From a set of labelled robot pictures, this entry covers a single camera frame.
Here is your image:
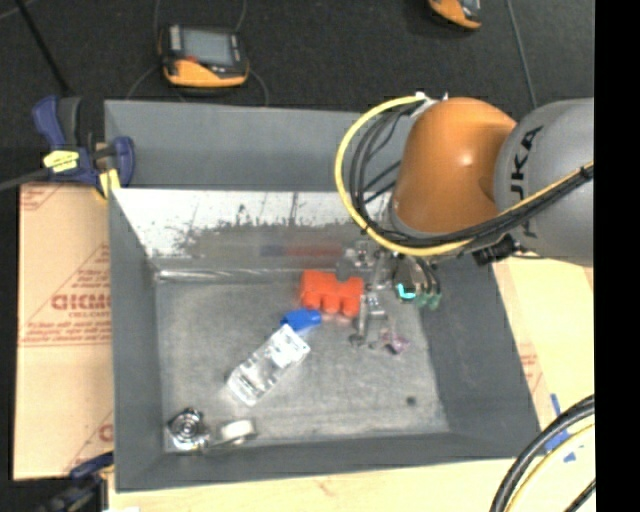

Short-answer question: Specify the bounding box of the orange toy block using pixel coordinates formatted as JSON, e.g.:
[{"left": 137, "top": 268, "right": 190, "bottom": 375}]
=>
[{"left": 298, "top": 269, "right": 365, "bottom": 320}]

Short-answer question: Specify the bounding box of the white ring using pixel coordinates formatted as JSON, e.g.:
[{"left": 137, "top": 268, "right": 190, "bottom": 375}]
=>
[{"left": 213, "top": 418, "right": 259, "bottom": 447}]

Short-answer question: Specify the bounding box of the clear plastic bottle blue cap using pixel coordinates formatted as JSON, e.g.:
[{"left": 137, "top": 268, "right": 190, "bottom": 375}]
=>
[{"left": 225, "top": 307, "right": 324, "bottom": 408}]

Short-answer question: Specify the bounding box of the grey metal bin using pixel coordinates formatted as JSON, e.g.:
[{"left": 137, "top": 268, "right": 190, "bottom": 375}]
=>
[{"left": 103, "top": 98, "right": 544, "bottom": 491}]

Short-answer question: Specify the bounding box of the black cylinder on white bracket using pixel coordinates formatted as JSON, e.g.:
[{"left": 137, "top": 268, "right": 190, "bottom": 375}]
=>
[{"left": 471, "top": 233, "right": 522, "bottom": 267}]

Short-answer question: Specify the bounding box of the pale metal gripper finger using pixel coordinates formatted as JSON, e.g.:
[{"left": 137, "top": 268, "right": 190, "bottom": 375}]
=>
[
  {"left": 366, "top": 293, "right": 390, "bottom": 350},
  {"left": 348, "top": 295, "right": 369, "bottom": 350}
]

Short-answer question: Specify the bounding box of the small purple toy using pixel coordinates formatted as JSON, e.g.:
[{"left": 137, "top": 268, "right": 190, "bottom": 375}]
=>
[{"left": 380, "top": 328, "right": 412, "bottom": 357}]

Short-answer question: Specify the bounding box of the brown cardboard board red print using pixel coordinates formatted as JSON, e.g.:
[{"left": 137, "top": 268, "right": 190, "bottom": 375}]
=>
[{"left": 12, "top": 182, "right": 557, "bottom": 482}]

